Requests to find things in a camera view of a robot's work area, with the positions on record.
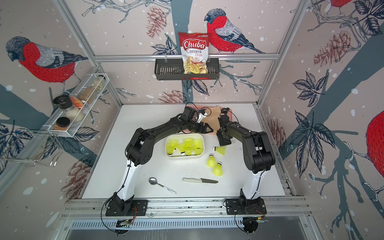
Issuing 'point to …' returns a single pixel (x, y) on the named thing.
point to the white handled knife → (200, 180)
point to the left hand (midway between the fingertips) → (212, 128)
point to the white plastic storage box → (178, 155)
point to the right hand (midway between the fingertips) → (217, 137)
